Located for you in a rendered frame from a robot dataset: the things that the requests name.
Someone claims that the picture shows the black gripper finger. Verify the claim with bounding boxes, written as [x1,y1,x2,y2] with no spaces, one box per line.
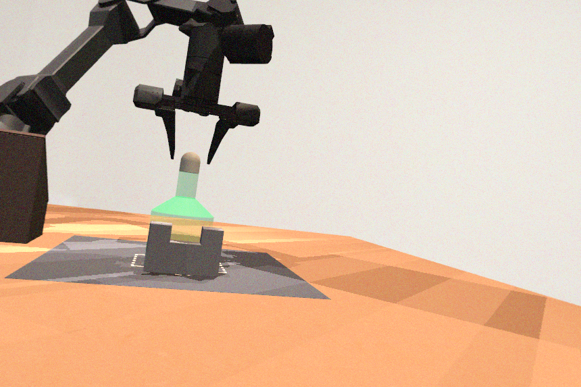
[207,119,238,164]
[155,108,176,159]

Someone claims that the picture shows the grey posts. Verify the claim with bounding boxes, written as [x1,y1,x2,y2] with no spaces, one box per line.
[143,221,224,277]

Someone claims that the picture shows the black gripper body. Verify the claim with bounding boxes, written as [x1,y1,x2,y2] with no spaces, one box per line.
[133,57,260,127]

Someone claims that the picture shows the grey flat mat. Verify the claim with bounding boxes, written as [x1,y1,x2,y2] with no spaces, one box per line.
[4,235,331,300]

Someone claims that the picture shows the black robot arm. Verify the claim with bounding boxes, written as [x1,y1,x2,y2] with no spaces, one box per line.
[0,0,274,136]

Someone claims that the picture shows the green glass bottle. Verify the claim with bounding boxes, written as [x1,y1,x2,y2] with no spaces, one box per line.
[149,152,214,242]

